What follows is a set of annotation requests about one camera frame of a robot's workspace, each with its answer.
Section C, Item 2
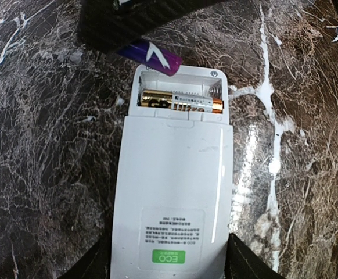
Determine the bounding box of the white remote control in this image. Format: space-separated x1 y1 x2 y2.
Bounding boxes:
110 66 233 278

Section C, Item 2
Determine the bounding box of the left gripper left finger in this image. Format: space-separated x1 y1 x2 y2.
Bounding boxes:
59 241 111 279

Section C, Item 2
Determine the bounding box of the blue battery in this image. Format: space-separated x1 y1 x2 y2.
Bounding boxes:
117 38 182 76

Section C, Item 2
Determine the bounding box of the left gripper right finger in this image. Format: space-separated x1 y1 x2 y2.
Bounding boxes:
225 233 285 279

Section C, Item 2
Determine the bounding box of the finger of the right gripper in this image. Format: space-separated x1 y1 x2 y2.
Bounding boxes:
78 0 220 54

